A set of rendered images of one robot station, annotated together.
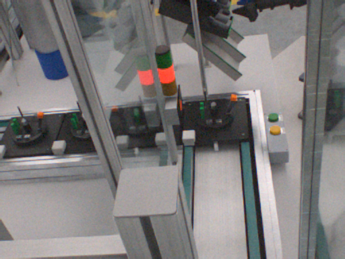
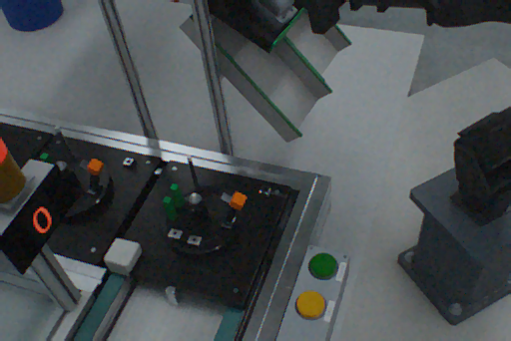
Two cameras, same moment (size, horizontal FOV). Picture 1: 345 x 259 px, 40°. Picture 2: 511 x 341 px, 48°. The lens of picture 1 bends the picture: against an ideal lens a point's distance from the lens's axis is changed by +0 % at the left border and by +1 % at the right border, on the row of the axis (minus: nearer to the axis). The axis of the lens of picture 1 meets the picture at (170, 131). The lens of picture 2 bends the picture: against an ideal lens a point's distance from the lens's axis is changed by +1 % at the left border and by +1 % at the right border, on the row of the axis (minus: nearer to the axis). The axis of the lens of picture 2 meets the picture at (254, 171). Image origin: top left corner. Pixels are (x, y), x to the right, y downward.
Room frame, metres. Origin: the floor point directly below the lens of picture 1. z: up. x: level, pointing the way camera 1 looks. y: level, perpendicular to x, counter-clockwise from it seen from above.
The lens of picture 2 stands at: (0.84, -0.42, 1.74)
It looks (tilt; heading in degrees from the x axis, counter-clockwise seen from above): 49 degrees down; 15
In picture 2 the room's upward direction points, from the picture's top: 8 degrees counter-clockwise
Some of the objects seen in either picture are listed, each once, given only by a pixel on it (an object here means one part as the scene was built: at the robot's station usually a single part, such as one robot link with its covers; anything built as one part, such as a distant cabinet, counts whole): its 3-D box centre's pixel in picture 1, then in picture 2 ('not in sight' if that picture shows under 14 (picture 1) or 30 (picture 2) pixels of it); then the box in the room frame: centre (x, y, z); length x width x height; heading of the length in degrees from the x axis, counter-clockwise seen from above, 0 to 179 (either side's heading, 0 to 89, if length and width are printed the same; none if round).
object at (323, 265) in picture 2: (273, 118); (323, 266); (1.31, -0.38, 0.96); 0.04 x 0.04 x 0.02
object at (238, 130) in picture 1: (215, 120); (203, 226); (1.36, -0.18, 0.96); 0.24 x 0.24 x 0.02; 79
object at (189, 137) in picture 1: (189, 137); (124, 257); (1.29, -0.06, 0.97); 0.05 x 0.05 x 0.04; 79
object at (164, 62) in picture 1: (163, 58); not in sight; (1.20, -0.02, 1.38); 0.05 x 0.05 x 0.05
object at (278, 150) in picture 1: (275, 137); (310, 314); (1.24, -0.37, 0.93); 0.21 x 0.07 x 0.06; 169
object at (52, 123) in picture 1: (26, 126); not in sight; (1.51, 0.55, 1.01); 0.24 x 0.24 x 0.13; 79
